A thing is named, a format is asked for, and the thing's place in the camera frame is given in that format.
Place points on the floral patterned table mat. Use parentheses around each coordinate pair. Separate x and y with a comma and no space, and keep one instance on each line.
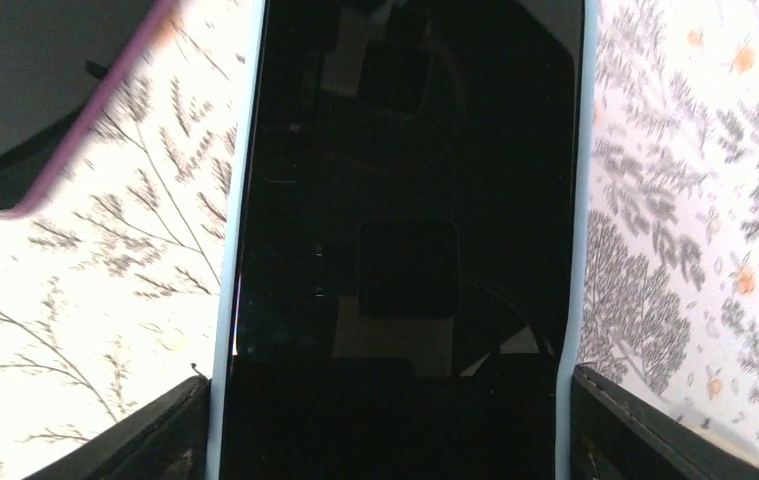
(108,293)

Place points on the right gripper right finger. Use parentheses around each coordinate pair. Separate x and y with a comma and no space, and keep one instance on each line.
(616,435)

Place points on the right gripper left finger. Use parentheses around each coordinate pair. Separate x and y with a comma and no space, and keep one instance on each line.
(165,439)

